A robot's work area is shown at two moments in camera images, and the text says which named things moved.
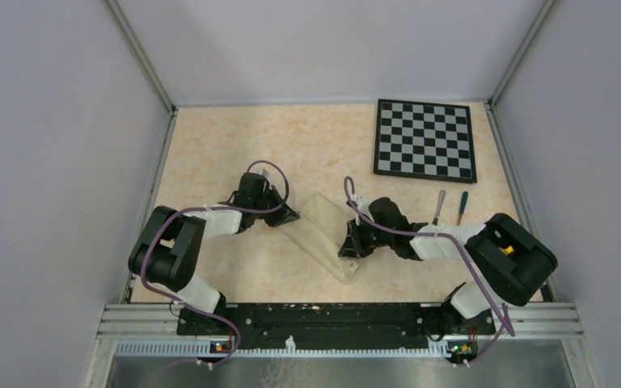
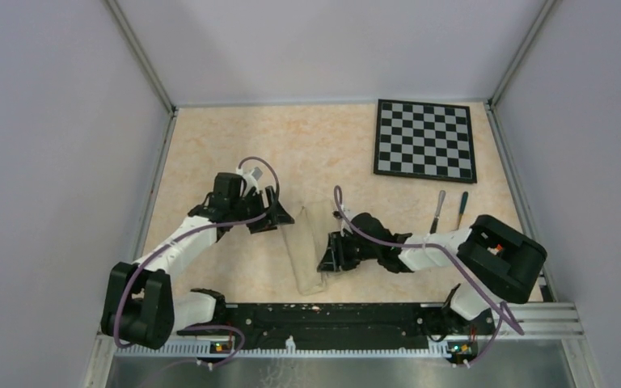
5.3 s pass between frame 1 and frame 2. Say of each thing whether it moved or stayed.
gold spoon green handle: stayed
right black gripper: moved
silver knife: stayed
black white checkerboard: stayed
